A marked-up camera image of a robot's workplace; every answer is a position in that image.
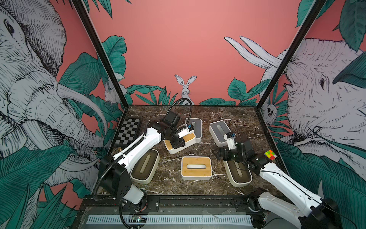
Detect black left camera cable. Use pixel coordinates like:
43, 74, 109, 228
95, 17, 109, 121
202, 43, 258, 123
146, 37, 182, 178
166, 98, 193, 127

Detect white perforated cable duct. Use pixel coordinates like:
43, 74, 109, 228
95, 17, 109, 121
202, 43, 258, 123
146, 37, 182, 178
86, 215, 252, 226

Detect white box grey lid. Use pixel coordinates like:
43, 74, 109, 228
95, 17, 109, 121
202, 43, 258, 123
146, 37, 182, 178
185, 118, 203, 143
209, 120, 231, 148

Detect cream box dark lid left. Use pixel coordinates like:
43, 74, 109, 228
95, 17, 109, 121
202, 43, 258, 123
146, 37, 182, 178
130, 149, 160, 185

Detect black corner post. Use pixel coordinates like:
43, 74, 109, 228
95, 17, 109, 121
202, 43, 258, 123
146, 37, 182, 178
72, 0, 129, 110
256, 0, 326, 110

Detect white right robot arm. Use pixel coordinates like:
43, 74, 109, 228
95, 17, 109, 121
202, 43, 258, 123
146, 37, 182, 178
218, 135, 343, 229

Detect white box grey lid middle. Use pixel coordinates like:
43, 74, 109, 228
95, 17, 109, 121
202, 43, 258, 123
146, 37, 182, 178
185, 118, 203, 143

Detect white box grey lid right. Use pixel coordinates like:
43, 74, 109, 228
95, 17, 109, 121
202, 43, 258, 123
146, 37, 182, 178
209, 120, 231, 148

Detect cream box dark lid right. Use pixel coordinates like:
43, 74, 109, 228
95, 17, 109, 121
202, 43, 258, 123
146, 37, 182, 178
223, 160, 253, 188

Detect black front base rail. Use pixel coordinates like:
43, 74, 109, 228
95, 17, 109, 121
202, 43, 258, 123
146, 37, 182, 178
80, 195, 256, 215

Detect colourful puzzle cube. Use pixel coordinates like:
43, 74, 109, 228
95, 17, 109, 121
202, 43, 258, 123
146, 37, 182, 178
265, 150, 277, 161

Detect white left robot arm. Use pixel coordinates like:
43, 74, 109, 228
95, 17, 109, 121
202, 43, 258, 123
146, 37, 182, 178
92, 120, 194, 205

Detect black right corner post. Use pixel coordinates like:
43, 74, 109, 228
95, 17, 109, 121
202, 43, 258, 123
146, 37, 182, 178
256, 0, 326, 110

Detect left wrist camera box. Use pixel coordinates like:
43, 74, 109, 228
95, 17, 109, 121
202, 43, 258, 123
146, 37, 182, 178
163, 111, 181, 127

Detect black white checkerboard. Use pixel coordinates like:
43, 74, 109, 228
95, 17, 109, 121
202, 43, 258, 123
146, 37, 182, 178
115, 116, 142, 147

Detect black left corner post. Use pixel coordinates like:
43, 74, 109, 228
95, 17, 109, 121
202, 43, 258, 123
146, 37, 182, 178
72, 0, 129, 110

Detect cream box dark lid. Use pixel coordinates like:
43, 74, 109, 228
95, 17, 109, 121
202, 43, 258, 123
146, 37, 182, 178
223, 160, 253, 188
130, 149, 160, 185

